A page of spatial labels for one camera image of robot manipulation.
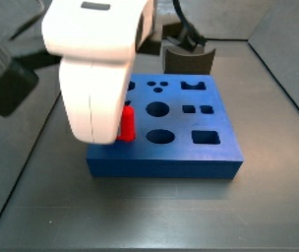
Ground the black curved holder stand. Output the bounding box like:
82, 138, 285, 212
163, 46, 217, 75

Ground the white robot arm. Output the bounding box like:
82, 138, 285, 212
42, 0, 157, 145

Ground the blue shape-sorter block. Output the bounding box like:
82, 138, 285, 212
87, 74, 245, 179

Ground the red square-circle peg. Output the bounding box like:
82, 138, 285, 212
116, 105, 135, 142

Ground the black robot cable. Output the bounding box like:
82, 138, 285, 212
173, 0, 209, 50

